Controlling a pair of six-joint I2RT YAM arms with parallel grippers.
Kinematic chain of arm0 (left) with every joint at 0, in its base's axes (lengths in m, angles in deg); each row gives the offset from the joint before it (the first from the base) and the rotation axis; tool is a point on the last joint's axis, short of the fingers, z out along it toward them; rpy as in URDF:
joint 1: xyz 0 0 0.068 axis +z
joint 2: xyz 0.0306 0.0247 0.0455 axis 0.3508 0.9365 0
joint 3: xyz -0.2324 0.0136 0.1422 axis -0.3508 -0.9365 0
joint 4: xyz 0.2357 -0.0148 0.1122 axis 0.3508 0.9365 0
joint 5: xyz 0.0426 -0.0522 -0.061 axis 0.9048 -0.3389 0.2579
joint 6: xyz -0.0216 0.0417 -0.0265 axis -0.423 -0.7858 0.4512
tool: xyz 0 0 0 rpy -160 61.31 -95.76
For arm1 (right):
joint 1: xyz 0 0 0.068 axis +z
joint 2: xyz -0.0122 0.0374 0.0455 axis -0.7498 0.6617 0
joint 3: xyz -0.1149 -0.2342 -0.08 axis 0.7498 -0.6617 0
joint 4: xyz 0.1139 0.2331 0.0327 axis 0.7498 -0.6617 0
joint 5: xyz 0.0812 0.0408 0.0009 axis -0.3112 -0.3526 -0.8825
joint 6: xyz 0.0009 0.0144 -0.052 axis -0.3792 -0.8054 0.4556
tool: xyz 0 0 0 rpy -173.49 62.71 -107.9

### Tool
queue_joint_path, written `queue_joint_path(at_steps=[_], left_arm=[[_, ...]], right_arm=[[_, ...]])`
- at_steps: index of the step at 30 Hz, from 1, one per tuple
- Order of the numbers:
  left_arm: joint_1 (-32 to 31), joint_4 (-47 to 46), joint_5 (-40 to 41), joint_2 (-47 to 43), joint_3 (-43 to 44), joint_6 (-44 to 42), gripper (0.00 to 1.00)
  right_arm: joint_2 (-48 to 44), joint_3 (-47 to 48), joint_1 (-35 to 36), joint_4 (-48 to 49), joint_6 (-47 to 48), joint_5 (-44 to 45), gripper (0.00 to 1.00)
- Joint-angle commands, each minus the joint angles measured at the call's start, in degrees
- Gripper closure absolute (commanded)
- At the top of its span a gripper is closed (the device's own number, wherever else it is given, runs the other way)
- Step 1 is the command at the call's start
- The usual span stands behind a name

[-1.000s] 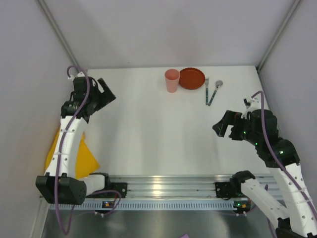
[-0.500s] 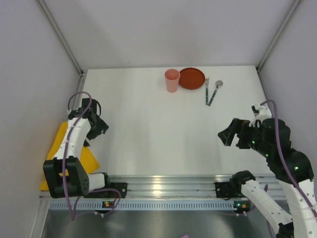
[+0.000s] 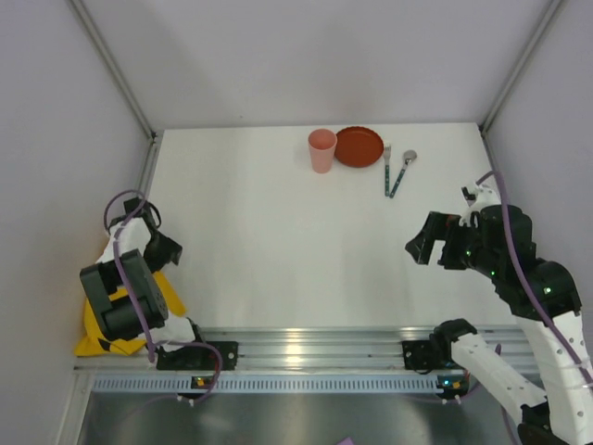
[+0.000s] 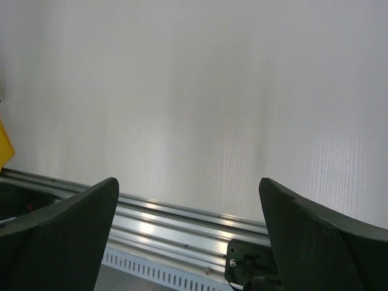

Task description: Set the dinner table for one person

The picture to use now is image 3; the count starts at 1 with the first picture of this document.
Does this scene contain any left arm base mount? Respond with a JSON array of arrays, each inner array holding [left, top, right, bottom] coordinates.
[[156, 341, 239, 371]]

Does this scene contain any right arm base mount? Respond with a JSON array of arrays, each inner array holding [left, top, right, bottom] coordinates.
[[401, 340, 460, 375]]

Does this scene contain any yellow pikachu placemat cloth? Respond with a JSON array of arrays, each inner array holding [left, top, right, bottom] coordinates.
[[74, 249, 186, 357]]

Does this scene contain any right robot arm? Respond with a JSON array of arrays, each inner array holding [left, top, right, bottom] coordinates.
[[405, 183, 592, 444]]

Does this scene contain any pink plastic cup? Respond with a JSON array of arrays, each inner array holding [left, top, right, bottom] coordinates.
[[308, 129, 337, 173]]

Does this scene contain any perforated cable duct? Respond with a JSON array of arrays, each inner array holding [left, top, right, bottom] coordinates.
[[91, 374, 469, 395]]

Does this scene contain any spoon with green handle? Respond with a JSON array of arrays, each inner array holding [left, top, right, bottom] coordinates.
[[388, 150, 417, 198]]

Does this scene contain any aluminium mounting rail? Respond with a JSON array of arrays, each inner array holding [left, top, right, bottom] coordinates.
[[74, 325, 537, 375]]

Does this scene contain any red plastic plate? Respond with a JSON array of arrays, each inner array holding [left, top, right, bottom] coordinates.
[[334, 126, 384, 168]]

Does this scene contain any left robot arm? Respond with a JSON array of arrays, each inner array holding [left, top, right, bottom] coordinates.
[[74, 197, 202, 357]]

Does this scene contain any fork with green handle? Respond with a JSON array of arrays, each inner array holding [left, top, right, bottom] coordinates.
[[383, 143, 392, 197]]

